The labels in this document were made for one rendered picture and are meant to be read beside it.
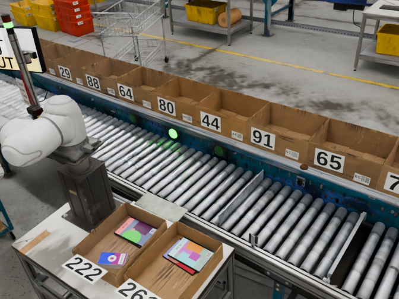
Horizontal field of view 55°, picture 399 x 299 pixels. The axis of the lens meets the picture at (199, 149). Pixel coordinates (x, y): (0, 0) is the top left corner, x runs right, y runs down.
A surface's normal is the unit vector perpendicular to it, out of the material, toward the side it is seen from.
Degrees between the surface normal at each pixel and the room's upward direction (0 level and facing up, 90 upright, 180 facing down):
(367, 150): 89
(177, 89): 90
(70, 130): 92
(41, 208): 0
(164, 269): 2
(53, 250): 0
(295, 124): 89
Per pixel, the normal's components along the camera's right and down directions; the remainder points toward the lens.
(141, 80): 0.78, 0.31
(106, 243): -0.07, -0.82
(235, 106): -0.61, 0.47
